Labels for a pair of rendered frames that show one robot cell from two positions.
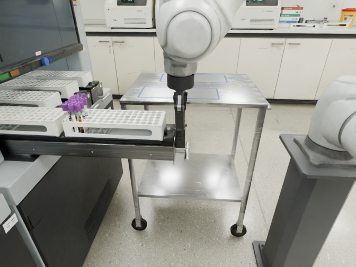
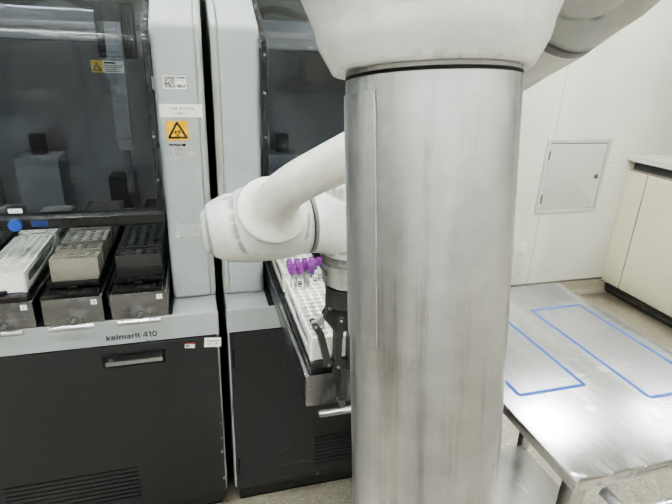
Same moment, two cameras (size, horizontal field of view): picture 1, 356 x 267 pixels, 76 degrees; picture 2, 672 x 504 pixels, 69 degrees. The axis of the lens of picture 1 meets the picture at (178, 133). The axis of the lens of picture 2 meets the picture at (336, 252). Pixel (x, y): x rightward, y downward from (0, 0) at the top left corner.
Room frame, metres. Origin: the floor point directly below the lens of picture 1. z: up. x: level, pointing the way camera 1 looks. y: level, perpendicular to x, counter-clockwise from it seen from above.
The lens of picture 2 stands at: (0.32, -0.73, 1.36)
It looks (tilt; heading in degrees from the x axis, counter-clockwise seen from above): 21 degrees down; 69
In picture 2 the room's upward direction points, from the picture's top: 2 degrees clockwise
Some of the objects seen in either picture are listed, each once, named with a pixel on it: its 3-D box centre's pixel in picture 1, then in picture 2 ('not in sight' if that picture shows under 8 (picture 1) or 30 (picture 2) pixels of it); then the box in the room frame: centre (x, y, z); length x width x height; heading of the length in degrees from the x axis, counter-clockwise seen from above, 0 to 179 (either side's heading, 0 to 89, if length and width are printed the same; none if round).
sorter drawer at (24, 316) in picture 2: not in sight; (38, 263); (-0.03, 0.81, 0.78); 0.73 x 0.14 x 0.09; 86
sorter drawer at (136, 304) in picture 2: not in sight; (148, 256); (0.28, 0.79, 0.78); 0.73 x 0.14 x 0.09; 86
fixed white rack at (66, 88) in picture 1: (41, 89); not in sight; (0.97, 0.60, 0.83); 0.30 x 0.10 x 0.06; 86
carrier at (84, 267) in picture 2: not in sight; (75, 268); (0.11, 0.57, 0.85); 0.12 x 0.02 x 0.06; 176
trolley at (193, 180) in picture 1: (191, 153); (532, 499); (1.09, -0.08, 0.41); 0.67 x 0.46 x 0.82; 86
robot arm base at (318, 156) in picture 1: (327, 143); not in sight; (0.70, -0.54, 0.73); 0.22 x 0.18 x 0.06; 176
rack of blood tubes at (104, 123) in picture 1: (116, 125); (318, 314); (0.63, 0.19, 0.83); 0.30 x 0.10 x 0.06; 86
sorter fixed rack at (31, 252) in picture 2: not in sight; (21, 263); (-0.04, 0.68, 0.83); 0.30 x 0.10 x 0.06; 86
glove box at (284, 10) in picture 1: (291, 9); not in sight; (3.27, -1.43, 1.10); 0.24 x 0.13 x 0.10; 84
